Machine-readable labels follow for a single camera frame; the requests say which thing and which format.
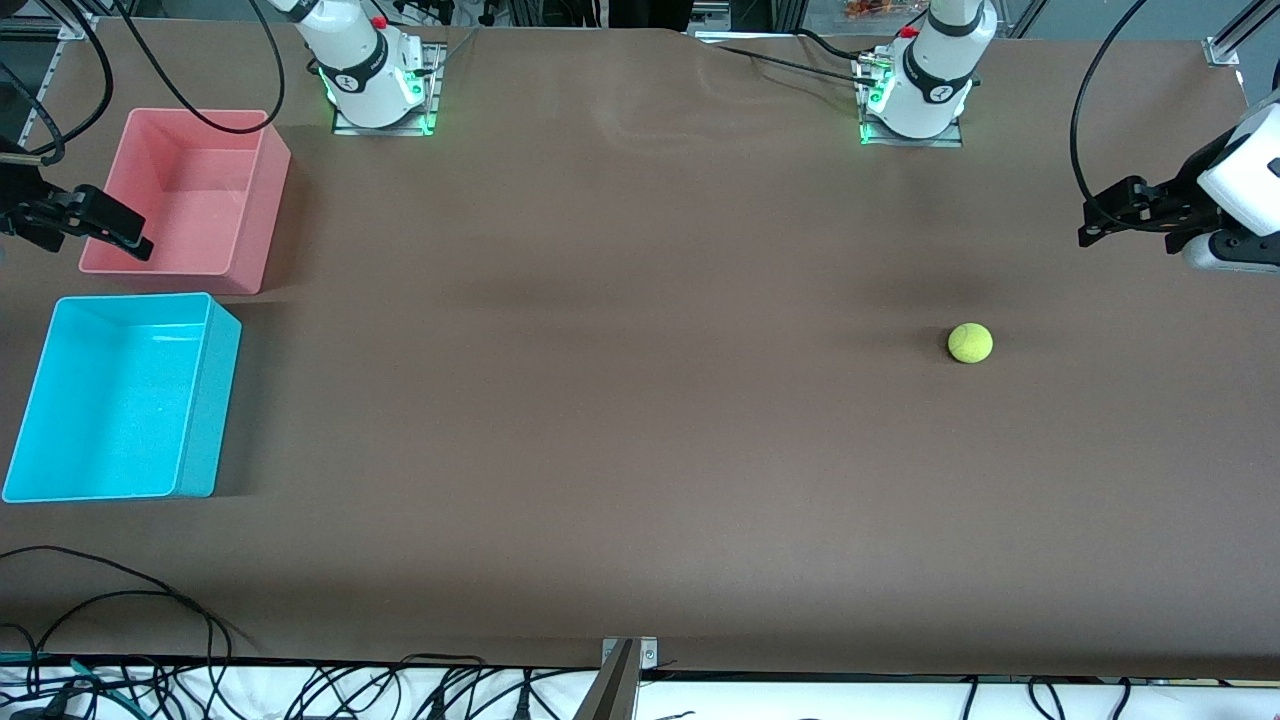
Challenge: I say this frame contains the yellow-green tennis ball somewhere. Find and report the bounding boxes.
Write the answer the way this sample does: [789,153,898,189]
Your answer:
[948,322,994,364]

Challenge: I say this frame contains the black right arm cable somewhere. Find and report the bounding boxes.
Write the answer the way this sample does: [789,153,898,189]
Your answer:
[0,0,288,166]

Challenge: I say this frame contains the long looping black cable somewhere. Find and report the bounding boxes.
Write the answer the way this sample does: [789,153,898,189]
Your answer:
[0,545,236,666]

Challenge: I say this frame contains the aluminium frame profile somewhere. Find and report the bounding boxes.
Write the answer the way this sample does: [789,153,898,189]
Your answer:
[1205,0,1280,66]
[0,10,101,161]

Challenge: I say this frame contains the black base power cable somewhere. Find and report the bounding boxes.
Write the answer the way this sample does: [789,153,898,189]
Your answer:
[715,28,886,91]

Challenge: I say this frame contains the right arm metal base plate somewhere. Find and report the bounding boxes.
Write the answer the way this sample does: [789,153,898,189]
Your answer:
[332,40,441,136]

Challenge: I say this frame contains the large table cover mat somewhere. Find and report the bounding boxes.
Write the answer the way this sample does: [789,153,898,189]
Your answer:
[0,15,1280,681]

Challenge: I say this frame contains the tangled black cable bundle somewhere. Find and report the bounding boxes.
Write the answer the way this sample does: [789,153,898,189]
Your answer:
[0,655,601,720]

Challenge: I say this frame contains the blue plastic bin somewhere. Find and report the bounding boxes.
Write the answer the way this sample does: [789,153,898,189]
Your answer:
[2,292,243,503]

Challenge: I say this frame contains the small metal table bracket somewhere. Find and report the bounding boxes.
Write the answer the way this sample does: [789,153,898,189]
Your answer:
[600,637,659,673]

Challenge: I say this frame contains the grey metal beam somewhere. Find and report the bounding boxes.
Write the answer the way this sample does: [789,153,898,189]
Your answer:
[573,640,641,720]

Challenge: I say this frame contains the pink plastic bin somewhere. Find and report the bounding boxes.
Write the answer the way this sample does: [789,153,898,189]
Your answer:
[79,108,292,296]

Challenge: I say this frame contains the teal cable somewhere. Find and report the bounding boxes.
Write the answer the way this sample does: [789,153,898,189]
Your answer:
[0,652,126,701]

